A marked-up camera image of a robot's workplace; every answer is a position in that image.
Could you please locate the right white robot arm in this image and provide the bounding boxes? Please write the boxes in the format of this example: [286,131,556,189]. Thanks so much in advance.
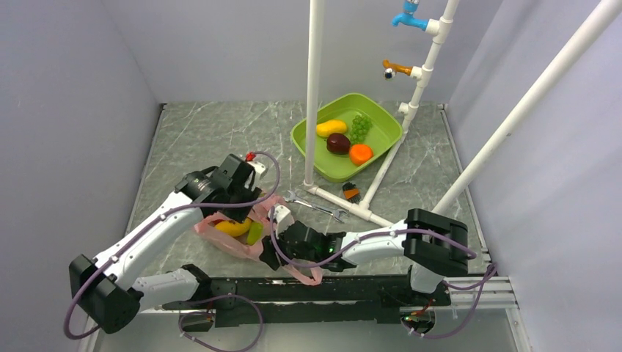
[259,205,477,304]

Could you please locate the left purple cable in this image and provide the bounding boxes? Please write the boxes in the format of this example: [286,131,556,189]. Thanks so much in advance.
[63,151,282,352]

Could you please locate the white PVC pipe frame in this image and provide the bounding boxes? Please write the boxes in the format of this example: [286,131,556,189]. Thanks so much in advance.
[303,0,460,227]

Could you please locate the yellow fake banana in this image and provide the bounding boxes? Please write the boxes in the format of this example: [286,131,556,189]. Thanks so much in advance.
[213,218,252,238]

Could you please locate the dark red fake apple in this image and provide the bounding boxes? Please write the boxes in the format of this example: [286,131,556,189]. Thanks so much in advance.
[326,133,351,155]

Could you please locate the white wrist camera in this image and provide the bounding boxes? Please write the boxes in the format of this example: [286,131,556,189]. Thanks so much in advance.
[269,205,295,238]
[245,152,268,180]

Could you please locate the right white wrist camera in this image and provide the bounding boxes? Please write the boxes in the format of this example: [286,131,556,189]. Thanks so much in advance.
[269,205,295,238]

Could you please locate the small black orange brush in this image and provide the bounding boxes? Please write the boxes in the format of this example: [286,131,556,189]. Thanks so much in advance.
[342,182,361,204]

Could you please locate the orange plastic faucet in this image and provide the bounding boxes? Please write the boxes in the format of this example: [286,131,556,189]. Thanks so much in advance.
[382,59,412,80]

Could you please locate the white diagonal pole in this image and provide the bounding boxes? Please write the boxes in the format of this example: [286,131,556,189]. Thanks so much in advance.
[432,1,621,214]

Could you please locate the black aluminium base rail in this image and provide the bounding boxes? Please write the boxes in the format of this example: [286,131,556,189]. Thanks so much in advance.
[87,276,511,331]

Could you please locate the blue plastic faucet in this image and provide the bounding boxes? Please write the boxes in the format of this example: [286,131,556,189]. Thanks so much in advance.
[391,0,429,31]

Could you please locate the green fake grapes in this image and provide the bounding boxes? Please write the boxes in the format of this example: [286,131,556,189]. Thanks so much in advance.
[348,114,372,144]

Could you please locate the green fake pear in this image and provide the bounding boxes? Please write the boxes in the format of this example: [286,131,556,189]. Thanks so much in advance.
[246,221,263,246]

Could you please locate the yellow fake mango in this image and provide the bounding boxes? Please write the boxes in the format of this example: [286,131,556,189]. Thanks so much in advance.
[315,119,348,139]

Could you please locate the silver open-end wrench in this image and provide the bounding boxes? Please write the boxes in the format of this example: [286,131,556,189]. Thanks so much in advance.
[283,190,349,223]

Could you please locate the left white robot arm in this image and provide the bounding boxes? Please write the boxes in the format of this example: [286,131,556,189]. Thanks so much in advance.
[69,154,268,334]

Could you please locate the pink plastic bag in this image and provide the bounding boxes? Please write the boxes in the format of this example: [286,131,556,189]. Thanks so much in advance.
[193,193,323,287]

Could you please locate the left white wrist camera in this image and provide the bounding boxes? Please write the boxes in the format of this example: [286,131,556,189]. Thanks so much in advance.
[245,152,268,180]

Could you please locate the green plastic tray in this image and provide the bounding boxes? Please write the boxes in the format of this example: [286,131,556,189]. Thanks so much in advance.
[312,93,403,183]

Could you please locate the orange fake persimmon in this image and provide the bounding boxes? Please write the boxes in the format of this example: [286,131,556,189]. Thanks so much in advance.
[348,144,374,166]

